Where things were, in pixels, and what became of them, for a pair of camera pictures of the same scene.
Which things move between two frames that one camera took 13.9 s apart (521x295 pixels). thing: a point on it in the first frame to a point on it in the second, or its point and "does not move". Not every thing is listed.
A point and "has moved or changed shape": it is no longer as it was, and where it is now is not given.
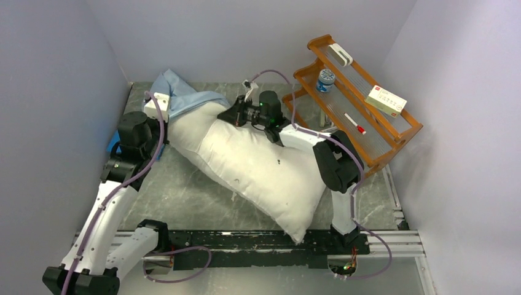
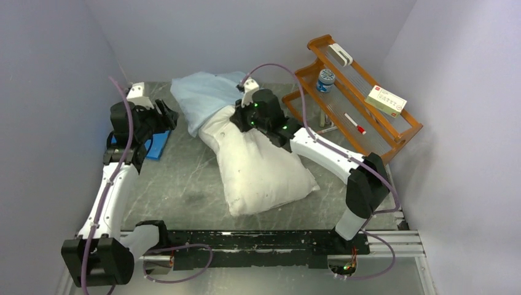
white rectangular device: (343, 58) does not move
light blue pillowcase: (182, 98) has moved or changed shape
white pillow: (281, 182) has moved or changed shape
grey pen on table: (329, 129) does not move
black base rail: (252, 249) does not move
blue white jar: (326, 78) does not move
